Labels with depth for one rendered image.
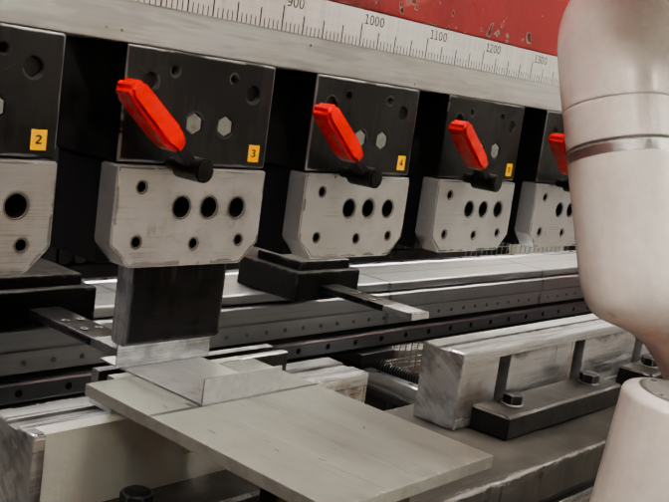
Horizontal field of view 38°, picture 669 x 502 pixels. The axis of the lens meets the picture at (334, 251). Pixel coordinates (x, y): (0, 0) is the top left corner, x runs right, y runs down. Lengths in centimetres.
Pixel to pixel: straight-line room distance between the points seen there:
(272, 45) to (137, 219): 19
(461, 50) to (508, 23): 9
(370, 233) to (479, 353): 30
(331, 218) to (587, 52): 27
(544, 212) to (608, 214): 42
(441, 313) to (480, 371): 39
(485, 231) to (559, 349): 32
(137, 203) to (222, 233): 9
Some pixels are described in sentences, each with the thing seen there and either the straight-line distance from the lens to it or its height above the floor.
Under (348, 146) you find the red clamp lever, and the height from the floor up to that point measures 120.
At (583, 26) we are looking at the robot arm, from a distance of 83.
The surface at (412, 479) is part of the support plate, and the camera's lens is 68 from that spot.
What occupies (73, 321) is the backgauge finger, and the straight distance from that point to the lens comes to 95.
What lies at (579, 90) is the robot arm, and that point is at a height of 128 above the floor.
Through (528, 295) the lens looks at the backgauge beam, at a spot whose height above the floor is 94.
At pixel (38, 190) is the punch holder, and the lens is 69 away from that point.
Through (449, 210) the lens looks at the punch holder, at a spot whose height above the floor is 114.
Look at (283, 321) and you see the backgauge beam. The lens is 129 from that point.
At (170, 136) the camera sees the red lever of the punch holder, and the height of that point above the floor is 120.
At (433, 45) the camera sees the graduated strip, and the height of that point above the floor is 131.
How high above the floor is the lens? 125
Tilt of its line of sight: 9 degrees down
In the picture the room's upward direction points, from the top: 8 degrees clockwise
